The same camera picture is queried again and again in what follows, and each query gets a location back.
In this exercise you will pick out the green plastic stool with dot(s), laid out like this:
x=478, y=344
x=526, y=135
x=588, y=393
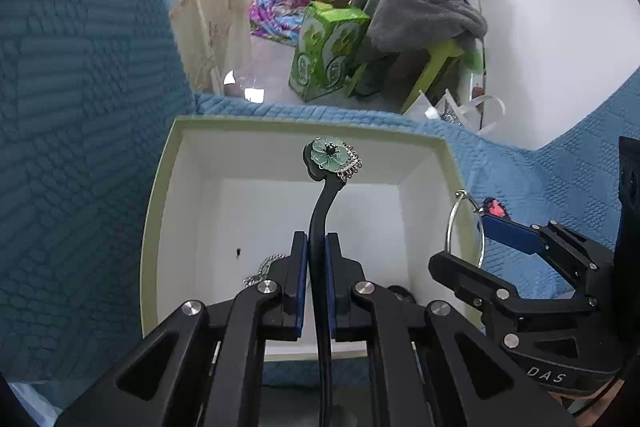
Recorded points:
x=435, y=62

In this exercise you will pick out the cream quilted cover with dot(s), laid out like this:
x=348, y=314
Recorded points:
x=215, y=17

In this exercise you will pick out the light green box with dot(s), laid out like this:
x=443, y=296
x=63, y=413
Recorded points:
x=200, y=217

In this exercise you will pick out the green printed carton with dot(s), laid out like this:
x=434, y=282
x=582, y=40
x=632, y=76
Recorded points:
x=325, y=52

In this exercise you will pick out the colourful patterned cloth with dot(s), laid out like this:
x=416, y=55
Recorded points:
x=275, y=12

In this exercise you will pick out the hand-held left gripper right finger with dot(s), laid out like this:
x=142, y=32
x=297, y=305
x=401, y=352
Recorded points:
x=330, y=297

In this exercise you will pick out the blue quilted bedspread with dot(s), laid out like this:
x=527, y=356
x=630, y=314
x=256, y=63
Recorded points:
x=75, y=132

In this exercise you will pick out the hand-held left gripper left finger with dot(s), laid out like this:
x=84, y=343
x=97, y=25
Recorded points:
x=299, y=297

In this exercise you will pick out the light blue sheet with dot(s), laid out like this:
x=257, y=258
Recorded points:
x=35, y=402

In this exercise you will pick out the blue covered chair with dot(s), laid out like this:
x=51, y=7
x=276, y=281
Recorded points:
x=565, y=157

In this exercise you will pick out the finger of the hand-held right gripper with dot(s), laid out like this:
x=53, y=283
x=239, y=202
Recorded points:
x=505, y=232
x=465, y=274

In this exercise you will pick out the grey fleece garment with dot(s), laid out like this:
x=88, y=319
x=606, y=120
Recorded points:
x=415, y=7

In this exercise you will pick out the person's right hand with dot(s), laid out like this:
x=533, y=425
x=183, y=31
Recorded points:
x=595, y=399

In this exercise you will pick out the silver beaded bangle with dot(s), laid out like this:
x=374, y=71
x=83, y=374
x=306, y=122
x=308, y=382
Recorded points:
x=449, y=227

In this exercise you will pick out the white paper scrap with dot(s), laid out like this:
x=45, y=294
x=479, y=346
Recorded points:
x=229, y=78
x=254, y=95

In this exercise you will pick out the black choker with green flower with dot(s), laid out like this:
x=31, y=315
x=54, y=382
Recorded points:
x=327, y=154

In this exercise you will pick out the pink hair clip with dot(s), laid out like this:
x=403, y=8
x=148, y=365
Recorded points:
x=494, y=208

